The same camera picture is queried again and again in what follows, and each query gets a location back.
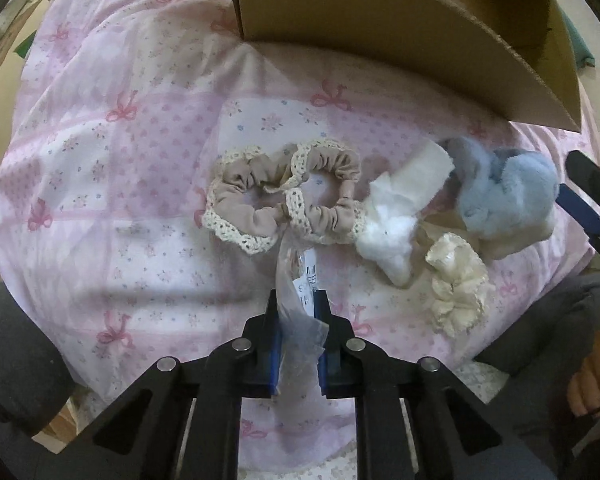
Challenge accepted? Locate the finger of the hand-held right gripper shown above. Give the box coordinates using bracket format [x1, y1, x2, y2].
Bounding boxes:
[555, 149, 600, 251]

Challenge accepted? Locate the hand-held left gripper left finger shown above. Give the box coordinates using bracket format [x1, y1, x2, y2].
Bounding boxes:
[45, 290, 281, 480]

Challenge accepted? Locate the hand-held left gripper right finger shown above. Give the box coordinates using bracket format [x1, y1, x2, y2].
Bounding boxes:
[315, 290, 556, 480]

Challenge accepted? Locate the clear plastic packet with label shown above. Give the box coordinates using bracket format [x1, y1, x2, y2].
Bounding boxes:
[272, 237, 331, 401]

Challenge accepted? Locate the blue fluffy scrunchie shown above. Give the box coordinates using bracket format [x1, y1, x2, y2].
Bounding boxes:
[440, 136, 561, 241]

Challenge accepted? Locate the white fluffy scrunchie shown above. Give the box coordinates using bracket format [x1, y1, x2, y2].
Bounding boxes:
[355, 140, 456, 286]

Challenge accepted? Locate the cream satin scrunchie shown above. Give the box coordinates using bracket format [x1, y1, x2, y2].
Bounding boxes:
[425, 232, 488, 336]

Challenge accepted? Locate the brown cardboard box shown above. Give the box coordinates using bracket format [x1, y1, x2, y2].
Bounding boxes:
[228, 0, 583, 133]

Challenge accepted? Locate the person's right leg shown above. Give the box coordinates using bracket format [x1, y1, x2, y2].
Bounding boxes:
[472, 270, 600, 480]

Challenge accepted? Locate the person's leg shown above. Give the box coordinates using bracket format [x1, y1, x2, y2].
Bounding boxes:
[0, 282, 76, 480]
[472, 270, 600, 480]

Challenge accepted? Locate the teal padded bed panel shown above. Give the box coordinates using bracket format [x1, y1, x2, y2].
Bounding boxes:
[562, 15, 593, 68]

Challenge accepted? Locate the person's right foot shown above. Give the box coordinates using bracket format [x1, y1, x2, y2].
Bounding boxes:
[567, 317, 600, 418]

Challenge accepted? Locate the pink printed quilt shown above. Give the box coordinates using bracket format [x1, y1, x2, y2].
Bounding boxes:
[0, 0, 600, 480]

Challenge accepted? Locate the person's left leg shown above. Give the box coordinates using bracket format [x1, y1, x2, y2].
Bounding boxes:
[0, 282, 76, 480]

